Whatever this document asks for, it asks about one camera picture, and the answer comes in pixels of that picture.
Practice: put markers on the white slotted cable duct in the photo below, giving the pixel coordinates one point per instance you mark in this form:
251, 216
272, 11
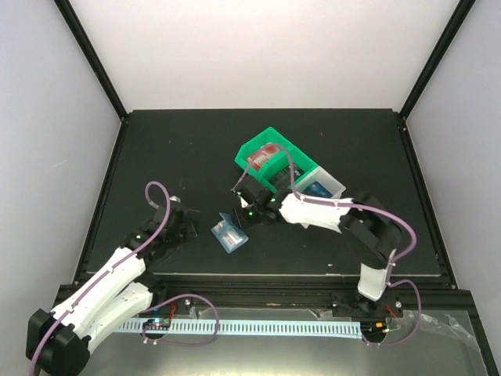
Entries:
289, 328

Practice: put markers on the green bin with black cards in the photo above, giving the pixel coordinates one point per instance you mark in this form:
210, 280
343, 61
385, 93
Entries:
274, 172

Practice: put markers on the left small circuit board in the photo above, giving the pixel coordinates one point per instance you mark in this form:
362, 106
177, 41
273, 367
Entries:
158, 326

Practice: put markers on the blue card holder wallet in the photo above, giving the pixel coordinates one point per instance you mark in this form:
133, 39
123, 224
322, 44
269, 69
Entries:
228, 234

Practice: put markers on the small circuit board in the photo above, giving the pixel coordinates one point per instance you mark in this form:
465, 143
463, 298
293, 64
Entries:
380, 327
158, 326

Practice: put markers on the right black frame post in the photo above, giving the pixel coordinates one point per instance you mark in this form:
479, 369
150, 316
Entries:
441, 47

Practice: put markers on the black credit card stack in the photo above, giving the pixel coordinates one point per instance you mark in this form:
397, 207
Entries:
281, 180

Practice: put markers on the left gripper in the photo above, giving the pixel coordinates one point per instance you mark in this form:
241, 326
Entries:
192, 229

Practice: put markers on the white bin with blue cards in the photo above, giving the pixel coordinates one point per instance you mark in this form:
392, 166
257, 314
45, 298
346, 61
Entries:
322, 176

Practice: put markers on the right small circuit board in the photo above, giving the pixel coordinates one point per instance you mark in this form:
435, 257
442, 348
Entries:
380, 327

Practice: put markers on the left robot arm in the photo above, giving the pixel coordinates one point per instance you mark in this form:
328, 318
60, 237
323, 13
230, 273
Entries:
61, 341

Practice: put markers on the green bin with red cards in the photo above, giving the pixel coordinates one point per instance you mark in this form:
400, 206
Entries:
269, 135

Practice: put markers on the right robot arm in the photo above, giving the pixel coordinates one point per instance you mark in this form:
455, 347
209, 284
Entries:
379, 235

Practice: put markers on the left black frame post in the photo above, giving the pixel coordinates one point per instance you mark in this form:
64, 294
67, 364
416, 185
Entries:
84, 43

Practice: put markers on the red white credit card stack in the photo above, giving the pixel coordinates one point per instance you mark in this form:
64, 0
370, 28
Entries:
260, 157

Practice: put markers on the blue credit card stack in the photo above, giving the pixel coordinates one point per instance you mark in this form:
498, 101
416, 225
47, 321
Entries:
316, 189

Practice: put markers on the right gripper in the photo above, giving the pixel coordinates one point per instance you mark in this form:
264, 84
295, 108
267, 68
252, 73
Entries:
243, 222

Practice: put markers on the black frame post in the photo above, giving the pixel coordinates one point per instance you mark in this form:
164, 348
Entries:
441, 47
84, 43

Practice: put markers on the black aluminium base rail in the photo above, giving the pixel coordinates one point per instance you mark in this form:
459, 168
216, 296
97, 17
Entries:
332, 293

